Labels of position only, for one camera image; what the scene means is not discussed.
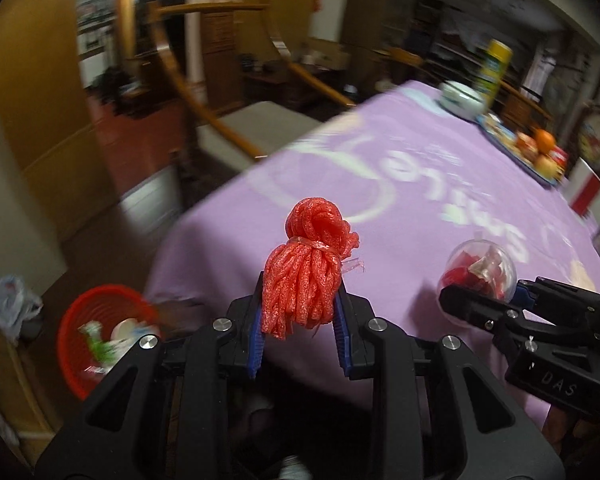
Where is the red foam fruit net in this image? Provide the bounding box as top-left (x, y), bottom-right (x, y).
top-left (260, 196), bottom-right (366, 341)

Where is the wooden chair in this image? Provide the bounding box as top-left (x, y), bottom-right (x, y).
top-left (387, 46), bottom-right (426, 83)
top-left (500, 80), bottom-right (553, 121)

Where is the red and white card box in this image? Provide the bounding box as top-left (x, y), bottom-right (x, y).
top-left (567, 157), bottom-right (600, 216)

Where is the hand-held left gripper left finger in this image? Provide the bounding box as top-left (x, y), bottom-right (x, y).
top-left (35, 270), bottom-right (268, 480)

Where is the red plastic basket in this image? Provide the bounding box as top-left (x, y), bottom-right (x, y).
top-left (57, 285), bottom-right (163, 401)

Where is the yellow red apple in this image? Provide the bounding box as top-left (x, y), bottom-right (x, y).
top-left (534, 152), bottom-right (558, 176)

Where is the plastic bag lined bin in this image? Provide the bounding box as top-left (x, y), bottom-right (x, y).
top-left (0, 275), bottom-right (43, 346)

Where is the blue fruit plate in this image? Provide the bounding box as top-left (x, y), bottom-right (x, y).
top-left (477, 112), bottom-right (568, 188)

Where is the round framed picture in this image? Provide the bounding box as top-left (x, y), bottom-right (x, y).
top-left (572, 100), bottom-right (600, 176)

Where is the yellow green tall can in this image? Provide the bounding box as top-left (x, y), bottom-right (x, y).
top-left (472, 37), bottom-right (513, 111)

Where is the purple printed tablecloth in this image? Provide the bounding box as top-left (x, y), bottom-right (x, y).
top-left (145, 80), bottom-right (600, 411)

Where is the flattened cardboard box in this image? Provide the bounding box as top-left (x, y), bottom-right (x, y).
top-left (0, 320), bottom-right (61, 436)

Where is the clear capsule with red filling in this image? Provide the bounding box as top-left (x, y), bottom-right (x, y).
top-left (437, 240), bottom-right (518, 306)

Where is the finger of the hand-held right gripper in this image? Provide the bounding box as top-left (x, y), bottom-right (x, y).
top-left (439, 284), bottom-right (600, 358)
top-left (512, 276), bottom-right (600, 331)

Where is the wooden round-back armchair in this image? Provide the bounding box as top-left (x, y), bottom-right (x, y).
top-left (147, 1), bottom-right (358, 196)

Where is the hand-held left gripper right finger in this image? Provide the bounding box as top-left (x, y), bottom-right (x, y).
top-left (332, 285), bottom-right (566, 480)

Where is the wrapped red apple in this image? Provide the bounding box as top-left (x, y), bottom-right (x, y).
top-left (515, 132), bottom-right (540, 161)

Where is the beige seat cushion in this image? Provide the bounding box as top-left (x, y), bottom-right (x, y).
top-left (195, 101), bottom-right (326, 171)

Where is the white ceramic lidded jar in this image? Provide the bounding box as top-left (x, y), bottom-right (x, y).
top-left (439, 80), bottom-right (487, 121)

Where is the orange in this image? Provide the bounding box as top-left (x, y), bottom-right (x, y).
top-left (534, 129), bottom-right (558, 153)

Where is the dark wooden shelf unit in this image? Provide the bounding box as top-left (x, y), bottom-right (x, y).
top-left (410, 0), bottom-right (486, 86)

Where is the green white wrapper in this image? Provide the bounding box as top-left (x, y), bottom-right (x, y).
top-left (77, 322), bottom-right (118, 366)

